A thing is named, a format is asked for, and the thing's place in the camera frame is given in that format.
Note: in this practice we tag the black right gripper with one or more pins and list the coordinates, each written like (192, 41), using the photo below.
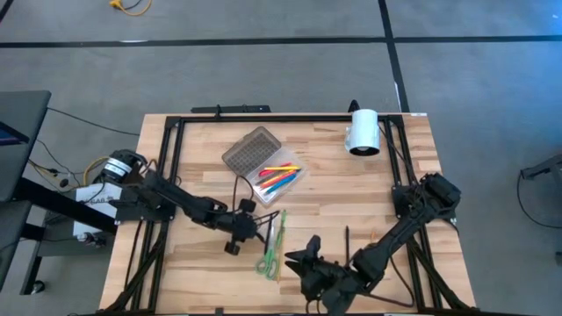
(329, 281)

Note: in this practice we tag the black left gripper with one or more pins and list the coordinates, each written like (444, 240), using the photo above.
(241, 228)

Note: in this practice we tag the black click pen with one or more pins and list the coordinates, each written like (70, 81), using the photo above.
(347, 246)
(267, 239)

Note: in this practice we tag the blue multicolour click pen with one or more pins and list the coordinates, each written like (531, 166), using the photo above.
(281, 185)

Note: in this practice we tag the grey pen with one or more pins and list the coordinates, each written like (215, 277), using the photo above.
(265, 179)

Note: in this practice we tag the orange wooden pencil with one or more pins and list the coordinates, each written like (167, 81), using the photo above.
(281, 177)

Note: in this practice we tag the yellow highlighter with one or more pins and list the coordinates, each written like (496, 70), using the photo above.
(283, 168)

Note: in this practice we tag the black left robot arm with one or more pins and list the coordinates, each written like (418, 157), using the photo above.
(184, 199)

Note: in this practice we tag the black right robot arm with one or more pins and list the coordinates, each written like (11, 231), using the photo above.
(395, 239)

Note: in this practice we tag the clear plastic supply box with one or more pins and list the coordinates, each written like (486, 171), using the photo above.
(250, 151)

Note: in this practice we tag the white control box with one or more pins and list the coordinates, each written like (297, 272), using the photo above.
(94, 197)

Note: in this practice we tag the black flat bar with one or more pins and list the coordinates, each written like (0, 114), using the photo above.
(230, 108)

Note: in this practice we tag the grey desk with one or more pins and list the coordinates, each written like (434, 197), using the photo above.
(22, 131)

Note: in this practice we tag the black floor stand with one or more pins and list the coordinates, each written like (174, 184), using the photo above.
(542, 169)

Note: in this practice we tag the laptop with blue screen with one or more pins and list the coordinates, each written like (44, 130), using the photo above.
(11, 134)

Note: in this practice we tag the black aluminium table frame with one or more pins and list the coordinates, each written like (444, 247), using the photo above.
(285, 119)

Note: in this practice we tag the black desk leg frame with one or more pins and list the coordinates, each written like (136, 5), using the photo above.
(52, 199)

